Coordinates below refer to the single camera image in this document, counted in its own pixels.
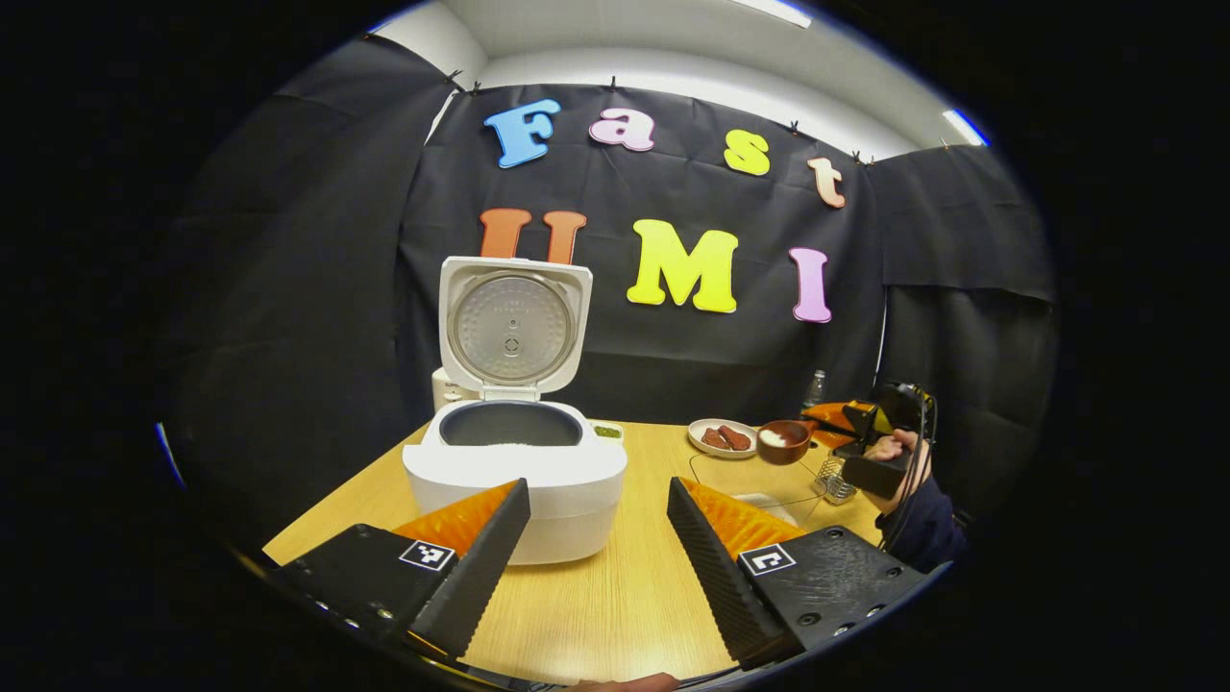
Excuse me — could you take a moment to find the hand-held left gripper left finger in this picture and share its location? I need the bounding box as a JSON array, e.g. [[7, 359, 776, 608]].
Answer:
[[269, 478, 532, 662]]

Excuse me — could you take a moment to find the long ceiling light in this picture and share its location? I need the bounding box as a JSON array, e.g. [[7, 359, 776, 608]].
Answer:
[[730, 0, 814, 29]]

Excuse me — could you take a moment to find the clear box of rice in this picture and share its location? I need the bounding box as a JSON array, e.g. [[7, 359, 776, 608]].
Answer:
[[688, 450, 824, 530]]

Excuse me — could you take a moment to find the white rice cooker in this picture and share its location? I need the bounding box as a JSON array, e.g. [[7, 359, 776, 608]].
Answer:
[[402, 256, 628, 566]]

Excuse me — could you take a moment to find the black backdrop cloth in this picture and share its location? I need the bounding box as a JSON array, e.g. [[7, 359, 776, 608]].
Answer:
[[159, 34, 1063, 558]]

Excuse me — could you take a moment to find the white toaster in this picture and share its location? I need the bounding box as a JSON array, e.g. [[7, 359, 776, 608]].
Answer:
[[430, 367, 481, 414]]

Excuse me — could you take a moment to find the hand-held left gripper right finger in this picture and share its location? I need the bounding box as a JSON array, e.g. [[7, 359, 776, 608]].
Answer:
[[666, 476, 928, 671]]

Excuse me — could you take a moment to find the metal wire chopstick holder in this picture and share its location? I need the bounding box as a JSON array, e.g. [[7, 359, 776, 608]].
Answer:
[[812, 455, 859, 506]]

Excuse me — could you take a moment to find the black cable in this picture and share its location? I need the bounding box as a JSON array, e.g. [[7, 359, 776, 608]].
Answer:
[[879, 383, 941, 554]]

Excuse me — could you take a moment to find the white round plate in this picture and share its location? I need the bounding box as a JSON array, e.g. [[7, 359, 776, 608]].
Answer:
[[688, 418, 760, 459]]

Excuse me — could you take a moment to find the small ceiling light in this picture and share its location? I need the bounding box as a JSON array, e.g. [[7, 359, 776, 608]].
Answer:
[[942, 109, 990, 148]]

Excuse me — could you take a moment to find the wooden spoon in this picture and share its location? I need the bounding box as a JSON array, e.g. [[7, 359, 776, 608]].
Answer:
[[756, 415, 849, 467]]

